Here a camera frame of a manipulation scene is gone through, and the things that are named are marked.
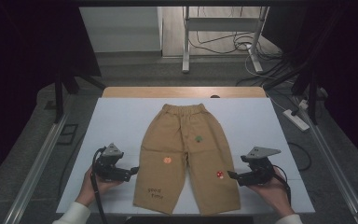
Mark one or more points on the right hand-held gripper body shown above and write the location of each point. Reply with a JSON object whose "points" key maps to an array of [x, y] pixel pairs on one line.
{"points": [[259, 165]]}

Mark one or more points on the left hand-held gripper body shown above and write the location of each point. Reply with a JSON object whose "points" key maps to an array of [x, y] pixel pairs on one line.
{"points": [[110, 161]]}

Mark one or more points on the tan children's pants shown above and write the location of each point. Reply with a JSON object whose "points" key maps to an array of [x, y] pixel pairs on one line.
{"points": [[174, 137]]}

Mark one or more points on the person's right hand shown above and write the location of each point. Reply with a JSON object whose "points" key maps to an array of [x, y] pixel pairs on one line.
{"points": [[273, 194]]}

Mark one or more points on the person's left hand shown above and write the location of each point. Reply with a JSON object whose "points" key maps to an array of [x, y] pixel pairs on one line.
{"points": [[90, 189]]}

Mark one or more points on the white power strip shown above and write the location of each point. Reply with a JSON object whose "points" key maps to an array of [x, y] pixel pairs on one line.
{"points": [[296, 119]]}

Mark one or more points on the small white plug adapter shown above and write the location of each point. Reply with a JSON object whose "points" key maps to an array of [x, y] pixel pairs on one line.
{"points": [[304, 104]]}

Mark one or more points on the wooden table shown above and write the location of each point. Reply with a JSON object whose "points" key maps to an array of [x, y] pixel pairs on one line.
{"points": [[167, 92]]}

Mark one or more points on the black metal stand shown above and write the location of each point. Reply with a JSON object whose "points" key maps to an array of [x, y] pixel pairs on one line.
{"points": [[312, 93], [62, 90]]}

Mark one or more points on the white cabinet panel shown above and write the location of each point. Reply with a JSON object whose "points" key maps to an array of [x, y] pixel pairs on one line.
{"points": [[121, 29]]}

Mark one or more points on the white metal stand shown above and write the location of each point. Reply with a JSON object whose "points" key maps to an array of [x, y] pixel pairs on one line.
{"points": [[220, 24]]}

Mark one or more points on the aluminium rail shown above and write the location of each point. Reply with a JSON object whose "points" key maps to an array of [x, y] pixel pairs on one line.
{"points": [[37, 168], [335, 168]]}

